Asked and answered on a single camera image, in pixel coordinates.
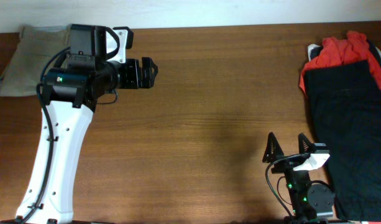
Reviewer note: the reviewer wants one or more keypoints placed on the khaki green shorts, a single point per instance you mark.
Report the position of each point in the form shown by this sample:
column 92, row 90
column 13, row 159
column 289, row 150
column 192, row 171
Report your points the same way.
column 37, row 45

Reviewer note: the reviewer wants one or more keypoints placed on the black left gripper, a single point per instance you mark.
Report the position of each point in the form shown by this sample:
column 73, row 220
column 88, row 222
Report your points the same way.
column 133, row 78

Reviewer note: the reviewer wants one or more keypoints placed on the black garment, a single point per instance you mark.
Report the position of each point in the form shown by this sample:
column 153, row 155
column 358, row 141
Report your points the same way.
column 345, row 107

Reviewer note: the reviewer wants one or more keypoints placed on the red garment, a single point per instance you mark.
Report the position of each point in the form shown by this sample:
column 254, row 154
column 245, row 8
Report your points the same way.
column 337, row 52

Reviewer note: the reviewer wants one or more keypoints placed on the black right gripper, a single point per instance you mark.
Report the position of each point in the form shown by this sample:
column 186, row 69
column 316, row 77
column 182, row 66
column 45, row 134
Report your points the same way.
column 278, row 151

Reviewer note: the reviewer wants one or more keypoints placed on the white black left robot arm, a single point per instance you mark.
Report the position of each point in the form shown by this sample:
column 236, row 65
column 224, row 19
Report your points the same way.
column 71, row 84

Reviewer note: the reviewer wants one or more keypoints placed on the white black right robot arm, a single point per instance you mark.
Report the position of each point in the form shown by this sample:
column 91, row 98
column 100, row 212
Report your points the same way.
column 311, row 200

